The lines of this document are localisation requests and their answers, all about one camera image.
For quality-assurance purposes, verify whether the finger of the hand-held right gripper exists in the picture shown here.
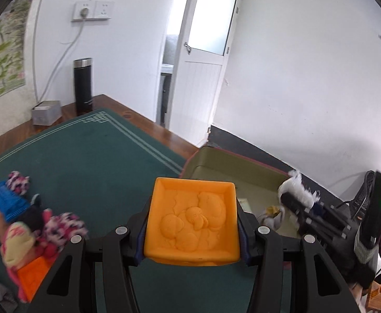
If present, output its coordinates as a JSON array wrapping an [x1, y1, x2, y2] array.
[[280, 193, 351, 232], [296, 213, 344, 246]]

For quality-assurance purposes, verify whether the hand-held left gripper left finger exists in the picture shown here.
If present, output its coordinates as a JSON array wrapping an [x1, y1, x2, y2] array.
[[27, 199, 152, 313]]

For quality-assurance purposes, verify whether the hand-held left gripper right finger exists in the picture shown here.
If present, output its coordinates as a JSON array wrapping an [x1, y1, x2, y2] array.
[[236, 202, 357, 313]]

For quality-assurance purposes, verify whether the white fluffy toy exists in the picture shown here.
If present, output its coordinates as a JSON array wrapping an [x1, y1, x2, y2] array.
[[277, 169, 320, 209]]

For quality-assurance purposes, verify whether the orange square embossed mould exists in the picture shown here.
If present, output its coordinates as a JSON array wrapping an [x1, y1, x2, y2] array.
[[144, 177, 241, 266]]

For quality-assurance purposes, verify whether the olive fabric storage container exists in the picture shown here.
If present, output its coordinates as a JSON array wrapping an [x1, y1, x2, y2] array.
[[182, 146, 308, 239]]

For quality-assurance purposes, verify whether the white and yellow cloth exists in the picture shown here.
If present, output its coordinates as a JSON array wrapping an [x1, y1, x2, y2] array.
[[258, 205, 286, 233]]

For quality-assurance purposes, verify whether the pink leopard sock ball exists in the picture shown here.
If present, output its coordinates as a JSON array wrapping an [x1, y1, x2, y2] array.
[[43, 212, 90, 255], [8, 170, 31, 196]]

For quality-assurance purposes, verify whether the green table mat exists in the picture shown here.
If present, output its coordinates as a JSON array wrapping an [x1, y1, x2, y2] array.
[[0, 109, 292, 313]]

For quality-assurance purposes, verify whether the black sock ball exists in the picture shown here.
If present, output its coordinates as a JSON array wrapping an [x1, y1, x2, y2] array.
[[20, 195, 46, 232]]

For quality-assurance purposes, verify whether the yellow and pink cloth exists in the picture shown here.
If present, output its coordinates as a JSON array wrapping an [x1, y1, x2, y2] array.
[[0, 222, 36, 302]]

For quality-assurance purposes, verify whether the blue snack packet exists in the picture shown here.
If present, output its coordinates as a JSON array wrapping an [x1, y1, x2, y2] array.
[[0, 181, 31, 224]]

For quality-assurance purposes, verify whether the white door with glass pane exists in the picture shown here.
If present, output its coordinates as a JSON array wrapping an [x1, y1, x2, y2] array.
[[166, 0, 246, 137]]

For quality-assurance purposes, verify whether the grey rectangular box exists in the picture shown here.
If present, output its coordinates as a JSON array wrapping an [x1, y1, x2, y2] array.
[[31, 100, 62, 126]]

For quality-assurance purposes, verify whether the black thermos flask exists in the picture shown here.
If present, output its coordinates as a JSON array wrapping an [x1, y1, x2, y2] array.
[[73, 58, 94, 116]]

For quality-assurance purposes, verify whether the white power cable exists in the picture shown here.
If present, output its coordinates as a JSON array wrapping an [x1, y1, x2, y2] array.
[[35, 8, 90, 105]]

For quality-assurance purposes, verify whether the lotus painting wall scroll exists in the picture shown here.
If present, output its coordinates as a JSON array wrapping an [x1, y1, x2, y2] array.
[[0, 0, 52, 110]]

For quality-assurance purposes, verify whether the white wall socket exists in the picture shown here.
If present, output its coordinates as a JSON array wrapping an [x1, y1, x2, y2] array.
[[96, 1, 114, 19], [71, 2, 97, 22]]

